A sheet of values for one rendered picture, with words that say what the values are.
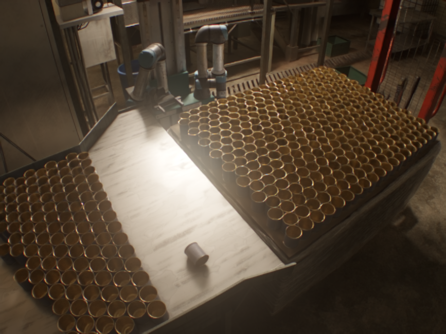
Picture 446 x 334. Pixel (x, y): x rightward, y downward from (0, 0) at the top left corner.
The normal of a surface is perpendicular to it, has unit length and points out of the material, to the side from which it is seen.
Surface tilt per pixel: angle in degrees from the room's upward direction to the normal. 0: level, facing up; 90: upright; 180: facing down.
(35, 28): 90
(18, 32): 90
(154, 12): 90
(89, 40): 90
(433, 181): 0
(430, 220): 0
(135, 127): 0
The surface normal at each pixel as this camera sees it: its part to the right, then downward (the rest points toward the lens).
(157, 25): 0.50, 0.58
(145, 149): 0.00, -0.74
